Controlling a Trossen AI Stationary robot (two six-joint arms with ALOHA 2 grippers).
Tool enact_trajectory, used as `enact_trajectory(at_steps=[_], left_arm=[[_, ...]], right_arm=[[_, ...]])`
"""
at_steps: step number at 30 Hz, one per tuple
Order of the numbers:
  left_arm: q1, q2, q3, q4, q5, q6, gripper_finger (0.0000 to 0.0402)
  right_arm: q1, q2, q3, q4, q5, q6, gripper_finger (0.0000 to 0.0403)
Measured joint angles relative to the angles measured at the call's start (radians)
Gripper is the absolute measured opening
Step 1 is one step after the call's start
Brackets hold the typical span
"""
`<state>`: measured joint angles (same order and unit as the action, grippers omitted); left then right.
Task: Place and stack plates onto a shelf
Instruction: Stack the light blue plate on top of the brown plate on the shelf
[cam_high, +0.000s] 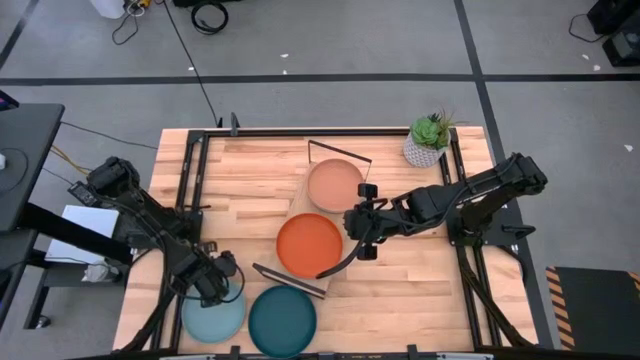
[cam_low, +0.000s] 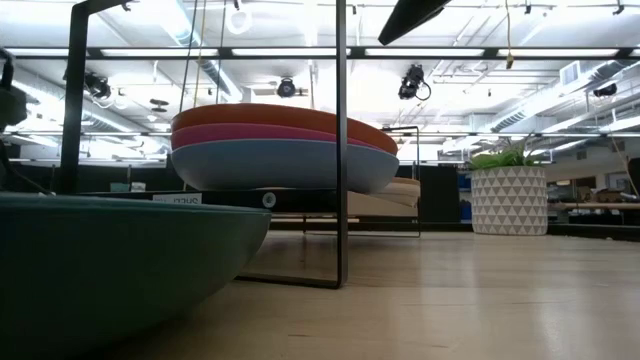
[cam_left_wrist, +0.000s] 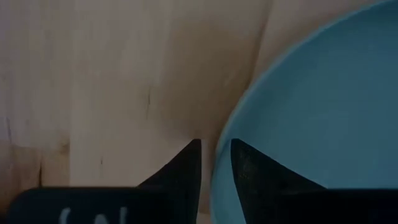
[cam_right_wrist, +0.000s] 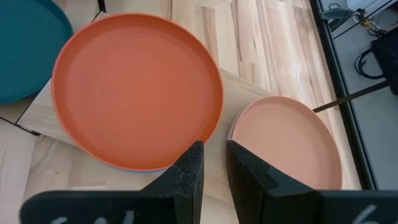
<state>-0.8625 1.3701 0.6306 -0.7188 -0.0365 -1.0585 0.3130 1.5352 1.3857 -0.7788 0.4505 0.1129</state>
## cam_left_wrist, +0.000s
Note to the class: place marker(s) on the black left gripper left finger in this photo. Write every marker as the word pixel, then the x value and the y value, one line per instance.
pixel 180 189

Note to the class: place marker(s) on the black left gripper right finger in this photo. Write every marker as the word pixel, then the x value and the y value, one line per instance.
pixel 264 193

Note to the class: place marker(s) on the light blue plate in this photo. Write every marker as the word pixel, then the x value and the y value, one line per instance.
pixel 311 109

